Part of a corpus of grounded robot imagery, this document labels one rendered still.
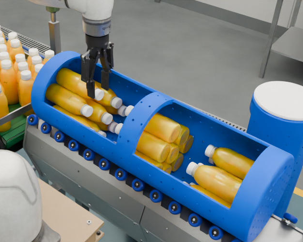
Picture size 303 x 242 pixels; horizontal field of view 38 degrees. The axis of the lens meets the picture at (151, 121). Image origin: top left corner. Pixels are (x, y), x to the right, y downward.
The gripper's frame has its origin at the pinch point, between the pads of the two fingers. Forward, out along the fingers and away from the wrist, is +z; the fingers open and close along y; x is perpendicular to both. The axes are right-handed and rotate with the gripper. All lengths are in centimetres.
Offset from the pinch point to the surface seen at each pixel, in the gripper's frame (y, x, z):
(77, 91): -3.4, 6.9, 3.8
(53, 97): -8.4, 14.0, 7.1
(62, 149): -11.5, 7.5, 25.7
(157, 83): 171, 93, 120
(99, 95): -0.3, -1.0, 3.6
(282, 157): 2, -66, -5
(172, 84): 179, 82, 120
